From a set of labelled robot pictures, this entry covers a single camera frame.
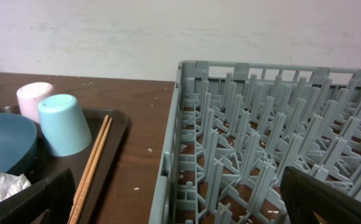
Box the dark brown serving tray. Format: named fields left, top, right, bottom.
left=0, top=105, right=131, bottom=224

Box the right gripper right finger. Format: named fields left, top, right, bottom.
left=280, top=166, right=361, bottom=224

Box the wooden chopstick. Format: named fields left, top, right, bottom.
left=68, top=115, right=109, bottom=223
left=68, top=117, right=112, bottom=224

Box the pink plastic cup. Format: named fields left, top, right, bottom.
left=16, top=82, right=54, bottom=124

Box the grey dishwasher rack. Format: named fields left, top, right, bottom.
left=149, top=61, right=361, bottom=223

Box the dark blue plate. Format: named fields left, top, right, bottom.
left=0, top=113, right=37, bottom=175

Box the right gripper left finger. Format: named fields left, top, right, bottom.
left=0, top=169, right=75, bottom=223

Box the light blue plastic cup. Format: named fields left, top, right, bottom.
left=37, top=94, right=92, bottom=157

